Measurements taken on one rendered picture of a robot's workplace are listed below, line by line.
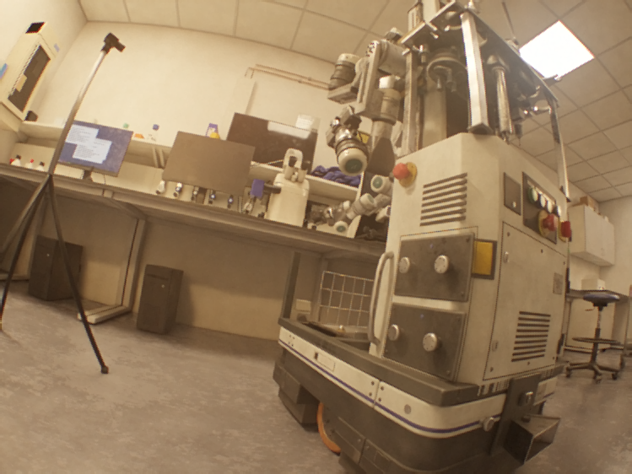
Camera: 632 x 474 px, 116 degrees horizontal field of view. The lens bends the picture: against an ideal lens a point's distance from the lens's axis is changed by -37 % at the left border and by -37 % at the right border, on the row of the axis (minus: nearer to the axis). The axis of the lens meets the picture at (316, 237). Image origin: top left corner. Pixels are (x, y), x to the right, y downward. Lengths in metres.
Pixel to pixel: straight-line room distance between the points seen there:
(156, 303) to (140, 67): 2.26
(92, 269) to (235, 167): 1.41
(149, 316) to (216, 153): 1.09
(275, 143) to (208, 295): 1.28
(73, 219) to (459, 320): 2.65
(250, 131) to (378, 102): 1.68
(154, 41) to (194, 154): 1.77
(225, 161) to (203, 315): 1.14
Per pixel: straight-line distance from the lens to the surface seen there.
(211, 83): 3.04
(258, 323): 2.42
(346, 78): 1.35
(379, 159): 0.92
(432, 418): 0.55
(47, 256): 2.23
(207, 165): 2.00
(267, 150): 2.45
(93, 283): 2.64
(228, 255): 2.38
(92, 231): 2.66
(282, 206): 1.65
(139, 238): 2.39
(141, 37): 3.59
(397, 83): 1.20
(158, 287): 1.91
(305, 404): 0.99
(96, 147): 2.34
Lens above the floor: 0.46
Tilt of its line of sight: 9 degrees up
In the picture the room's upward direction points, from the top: 10 degrees clockwise
